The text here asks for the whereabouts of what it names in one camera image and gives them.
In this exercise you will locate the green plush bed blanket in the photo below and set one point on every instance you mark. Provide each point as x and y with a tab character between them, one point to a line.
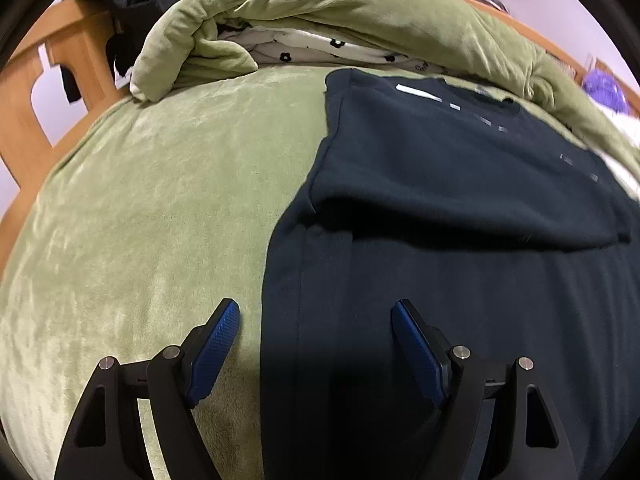
150	210

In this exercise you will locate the navy sweatshirt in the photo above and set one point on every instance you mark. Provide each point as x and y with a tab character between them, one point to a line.
425	185

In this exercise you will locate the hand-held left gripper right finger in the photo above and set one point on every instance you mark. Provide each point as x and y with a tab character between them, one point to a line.
417	355

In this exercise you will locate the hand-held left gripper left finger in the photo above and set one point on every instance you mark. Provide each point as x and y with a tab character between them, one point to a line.
215	355

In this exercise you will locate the grey clutter pile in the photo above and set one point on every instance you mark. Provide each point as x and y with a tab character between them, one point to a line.
495	1

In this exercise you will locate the purple plush toy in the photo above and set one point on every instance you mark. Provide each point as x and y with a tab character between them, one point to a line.
605	87

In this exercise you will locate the wooden bed frame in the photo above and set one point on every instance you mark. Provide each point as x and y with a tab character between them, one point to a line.
20	110

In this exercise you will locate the green quilt with floral lining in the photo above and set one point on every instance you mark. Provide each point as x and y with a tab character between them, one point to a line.
350	5

